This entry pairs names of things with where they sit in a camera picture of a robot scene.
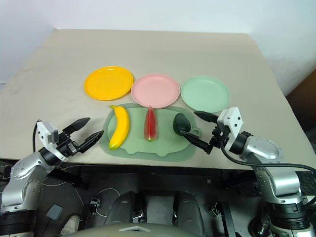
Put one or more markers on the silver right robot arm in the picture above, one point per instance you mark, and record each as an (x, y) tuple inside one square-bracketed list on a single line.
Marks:
[(279, 177)]

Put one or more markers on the yellow plastic plate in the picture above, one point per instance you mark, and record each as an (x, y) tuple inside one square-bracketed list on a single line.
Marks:
[(108, 83)]

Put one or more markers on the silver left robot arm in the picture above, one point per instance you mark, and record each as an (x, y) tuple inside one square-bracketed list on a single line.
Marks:
[(19, 182)]

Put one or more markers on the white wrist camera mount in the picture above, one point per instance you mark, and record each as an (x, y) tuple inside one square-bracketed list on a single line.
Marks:
[(232, 118), (45, 132)]

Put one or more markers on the yellow toy banana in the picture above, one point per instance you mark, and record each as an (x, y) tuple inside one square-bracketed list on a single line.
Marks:
[(121, 126)]

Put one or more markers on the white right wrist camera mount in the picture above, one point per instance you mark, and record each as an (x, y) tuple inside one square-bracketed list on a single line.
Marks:
[(232, 118)]

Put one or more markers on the grey square pad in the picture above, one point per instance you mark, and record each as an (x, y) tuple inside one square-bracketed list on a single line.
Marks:
[(54, 211)]

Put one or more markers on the light green plastic plate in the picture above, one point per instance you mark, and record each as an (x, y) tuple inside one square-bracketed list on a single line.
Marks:
[(205, 93)]

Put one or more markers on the olive grey robot torso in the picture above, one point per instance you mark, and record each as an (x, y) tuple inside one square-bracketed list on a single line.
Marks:
[(128, 232)]

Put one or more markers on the dark green toy avocado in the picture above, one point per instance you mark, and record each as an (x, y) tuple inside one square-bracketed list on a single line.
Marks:
[(180, 122)]

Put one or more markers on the dark rounded shape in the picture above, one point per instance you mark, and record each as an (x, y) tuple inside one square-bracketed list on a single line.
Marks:
[(123, 207), (188, 209)]

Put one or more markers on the light green board with loop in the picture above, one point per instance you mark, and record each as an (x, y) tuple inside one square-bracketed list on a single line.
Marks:
[(165, 138)]

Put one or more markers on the red watermelon slice toy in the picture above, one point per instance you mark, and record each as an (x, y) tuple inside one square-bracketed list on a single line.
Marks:
[(150, 126)]

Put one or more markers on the pink plastic plate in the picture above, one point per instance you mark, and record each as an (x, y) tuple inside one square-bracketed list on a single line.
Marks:
[(155, 90)]

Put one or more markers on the white shoe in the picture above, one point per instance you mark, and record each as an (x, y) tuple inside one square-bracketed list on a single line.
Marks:
[(71, 224)]

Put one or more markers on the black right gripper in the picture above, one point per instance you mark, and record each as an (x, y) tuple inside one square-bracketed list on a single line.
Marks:
[(218, 138)]

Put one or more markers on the dark green silicone mat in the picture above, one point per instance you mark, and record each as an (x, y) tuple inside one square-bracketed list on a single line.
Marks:
[(153, 157)]

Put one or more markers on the brown wooden cabinet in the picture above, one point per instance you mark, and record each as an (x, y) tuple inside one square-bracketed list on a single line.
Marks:
[(302, 106)]

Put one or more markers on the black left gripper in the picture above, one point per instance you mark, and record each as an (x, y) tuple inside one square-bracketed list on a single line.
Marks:
[(66, 145)]

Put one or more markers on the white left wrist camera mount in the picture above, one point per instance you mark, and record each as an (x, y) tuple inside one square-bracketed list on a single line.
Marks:
[(45, 132)]

